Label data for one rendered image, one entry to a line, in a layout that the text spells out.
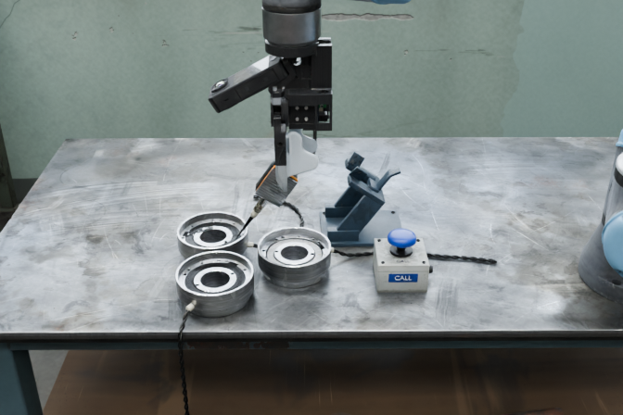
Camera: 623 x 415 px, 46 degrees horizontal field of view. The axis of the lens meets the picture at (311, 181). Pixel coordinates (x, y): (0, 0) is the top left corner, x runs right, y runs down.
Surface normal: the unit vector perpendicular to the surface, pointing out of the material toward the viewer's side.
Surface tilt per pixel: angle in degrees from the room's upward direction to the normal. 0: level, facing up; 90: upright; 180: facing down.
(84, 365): 0
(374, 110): 90
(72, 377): 0
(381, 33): 90
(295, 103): 90
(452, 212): 0
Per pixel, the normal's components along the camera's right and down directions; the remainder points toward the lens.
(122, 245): 0.00, -0.88
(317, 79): 0.03, 0.47
